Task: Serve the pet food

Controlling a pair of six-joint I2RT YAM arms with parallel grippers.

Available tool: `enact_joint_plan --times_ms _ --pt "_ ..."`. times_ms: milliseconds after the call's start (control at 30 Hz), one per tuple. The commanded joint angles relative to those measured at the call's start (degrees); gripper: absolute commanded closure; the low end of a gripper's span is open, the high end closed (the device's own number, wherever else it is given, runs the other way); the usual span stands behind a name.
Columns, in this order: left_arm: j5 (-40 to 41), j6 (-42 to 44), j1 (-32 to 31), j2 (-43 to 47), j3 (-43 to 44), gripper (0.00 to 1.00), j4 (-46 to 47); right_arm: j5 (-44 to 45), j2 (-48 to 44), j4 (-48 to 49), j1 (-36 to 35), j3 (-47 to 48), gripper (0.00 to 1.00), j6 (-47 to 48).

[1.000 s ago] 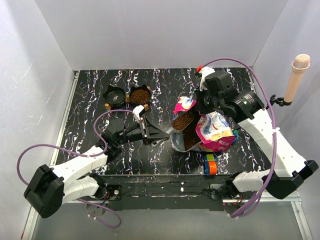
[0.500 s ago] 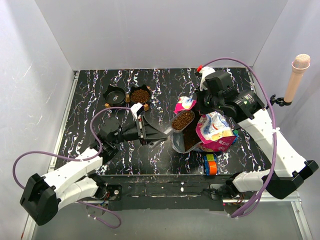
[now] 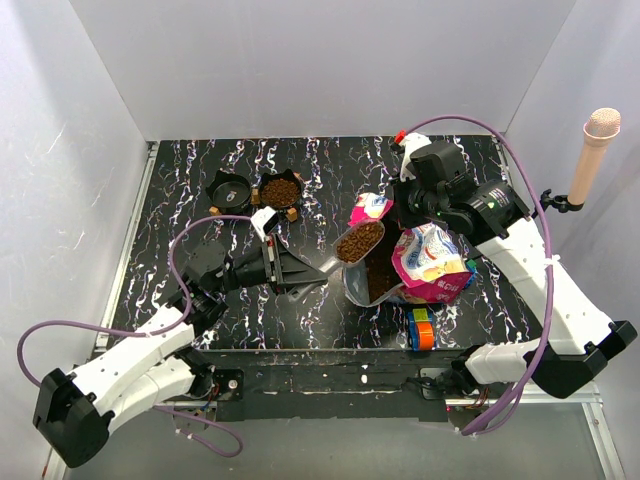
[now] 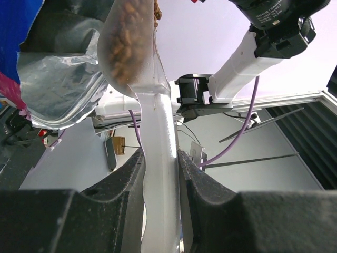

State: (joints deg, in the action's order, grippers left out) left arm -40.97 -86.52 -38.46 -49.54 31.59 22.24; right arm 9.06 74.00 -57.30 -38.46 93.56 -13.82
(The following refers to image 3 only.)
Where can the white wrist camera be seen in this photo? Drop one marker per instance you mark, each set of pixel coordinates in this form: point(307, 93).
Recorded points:
point(264, 221)
point(408, 144)

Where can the pink microphone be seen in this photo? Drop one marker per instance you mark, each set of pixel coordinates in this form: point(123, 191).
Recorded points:
point(599, 131)

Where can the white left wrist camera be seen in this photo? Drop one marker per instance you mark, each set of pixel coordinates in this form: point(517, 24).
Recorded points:
point(264, 221)

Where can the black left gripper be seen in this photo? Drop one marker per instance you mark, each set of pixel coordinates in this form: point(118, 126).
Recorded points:
point(285, 271)

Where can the black right pet bowl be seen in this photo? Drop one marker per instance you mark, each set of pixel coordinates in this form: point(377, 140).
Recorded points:
point(281, 191)

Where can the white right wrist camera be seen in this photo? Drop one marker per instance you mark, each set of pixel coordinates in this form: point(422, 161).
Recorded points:
point(408, 144)

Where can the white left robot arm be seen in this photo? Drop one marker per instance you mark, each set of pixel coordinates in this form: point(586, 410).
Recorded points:
point(77, 411)

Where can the aluminium frame rail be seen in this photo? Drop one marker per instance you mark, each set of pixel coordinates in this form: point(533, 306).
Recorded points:
point(545, 439)

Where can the blue orange toy car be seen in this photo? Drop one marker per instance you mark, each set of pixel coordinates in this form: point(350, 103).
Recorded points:
point(421, 330)

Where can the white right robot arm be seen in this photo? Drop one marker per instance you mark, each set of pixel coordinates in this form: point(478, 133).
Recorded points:
point(434, 183)

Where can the black microphone clamp stand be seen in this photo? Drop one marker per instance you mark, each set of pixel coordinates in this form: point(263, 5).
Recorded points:
point(557, 202)

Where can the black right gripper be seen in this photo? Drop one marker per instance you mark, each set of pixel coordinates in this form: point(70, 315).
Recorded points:
point(403, 218)

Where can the black left pet bowl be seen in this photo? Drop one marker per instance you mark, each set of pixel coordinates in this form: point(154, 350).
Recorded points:
point(230, 193)

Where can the clear plastic scoop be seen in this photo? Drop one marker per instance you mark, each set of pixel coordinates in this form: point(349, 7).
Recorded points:
point(354, 245)

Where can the black pet bowl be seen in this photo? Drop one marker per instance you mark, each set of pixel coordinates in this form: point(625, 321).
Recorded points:
point(281, 191)
point(230, 193)

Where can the green blue toy blocks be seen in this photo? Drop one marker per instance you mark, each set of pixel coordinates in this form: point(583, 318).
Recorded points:
point(472, 267)

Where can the pink pet food bag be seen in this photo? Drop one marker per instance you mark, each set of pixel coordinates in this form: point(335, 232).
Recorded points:
point(419, 266)

